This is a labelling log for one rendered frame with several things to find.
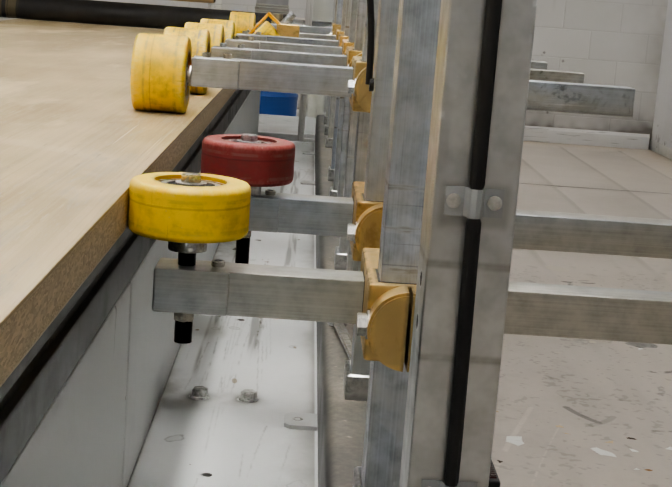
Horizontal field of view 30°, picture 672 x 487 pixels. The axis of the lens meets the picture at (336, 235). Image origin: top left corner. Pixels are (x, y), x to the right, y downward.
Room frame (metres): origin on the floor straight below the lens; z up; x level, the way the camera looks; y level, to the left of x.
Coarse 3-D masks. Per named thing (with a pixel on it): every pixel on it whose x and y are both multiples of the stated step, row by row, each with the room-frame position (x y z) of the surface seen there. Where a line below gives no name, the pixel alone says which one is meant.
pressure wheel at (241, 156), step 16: (208, 144) 1.05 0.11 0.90; (224, 144) 1.04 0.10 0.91; (240, 144) 1.03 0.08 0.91; (256, 144) 1.04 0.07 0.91; (272, 144) 1.05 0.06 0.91; (288, 144) 1.06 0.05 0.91; (208, 160) 1.05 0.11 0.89; (224, 160) 1.03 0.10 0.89; (240, 160) 1.03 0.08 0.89; (256, 160) 1.03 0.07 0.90; (272, 160) 1.04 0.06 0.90; (288, 160) 1.05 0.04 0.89; (240, 176) 1.03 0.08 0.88; (256, 176) 1.03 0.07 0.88; (272, 176) 1.04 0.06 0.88; (288, 176) 1.05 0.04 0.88; (256, 192) 1.06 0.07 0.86; (240, 240) 1.07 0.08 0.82; (240, 256) 1.07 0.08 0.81
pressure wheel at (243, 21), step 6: (234, 12) 2.81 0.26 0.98; (240, 12) 2.81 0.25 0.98; (234, 18) 2.79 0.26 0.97; (240, 18) 2.79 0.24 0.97; (246, 18) 2.79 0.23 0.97; (252, 18) 2.79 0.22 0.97; (240, 24) 2.78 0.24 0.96; (246, 24) 2.78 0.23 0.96; (252, 24) 2.78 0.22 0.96; (240, 30) 2.78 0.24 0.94; (246, 30) 2.78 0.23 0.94
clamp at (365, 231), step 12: (360, 192) 1.06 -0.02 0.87; (360, 204) 1.01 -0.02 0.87; (372, 204) 1.01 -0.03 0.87; (360, 216) 1.01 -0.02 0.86; (372, 216) 0.99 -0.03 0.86; (348, 228) 1.00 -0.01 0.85; (360, 228) 0.99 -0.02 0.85; (372, 228) 0.99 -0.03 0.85; (348, 240) 1.00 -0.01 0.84; (360, 240) 0.99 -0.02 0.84; (372, 240) 0.99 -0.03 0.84; (360, 252) 0.99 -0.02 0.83
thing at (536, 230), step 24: (264, 192) 1.08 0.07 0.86; (264, 216) 1.05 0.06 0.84; (288, 216) 1.06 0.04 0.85; (312, 216) 1.06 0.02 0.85; (336, 216) 1.06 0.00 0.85; (528, 216) 1.06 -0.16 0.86; (552, 216) 1.07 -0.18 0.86; (576, 216) 1.08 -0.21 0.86; (600, 216) 1.09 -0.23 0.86; (528, 240) 1.06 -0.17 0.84; (552, 240) 1.06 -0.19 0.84; (576, 240) 1.07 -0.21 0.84; (600, 240) 1.07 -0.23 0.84; (624, 240) 1.07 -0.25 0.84; (648, 240) 1.07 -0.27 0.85
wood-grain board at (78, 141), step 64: (0, 64) 1.82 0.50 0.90; (64, 64) 1.91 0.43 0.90; (128, 64) 2.02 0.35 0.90; (0, 128) 1.07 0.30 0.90; (64, 128) 1.11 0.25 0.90; (128, 128) 1.14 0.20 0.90; (192, 128) 1.26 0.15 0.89; (0, 192) 0.76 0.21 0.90; (64, 192) 0.78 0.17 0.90; (128, 192) 0.81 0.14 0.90; (0, 256) 0.58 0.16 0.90; (64, 256) 0.60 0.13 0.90; (0, 320) 0.47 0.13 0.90; (0, 384) 0.47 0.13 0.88
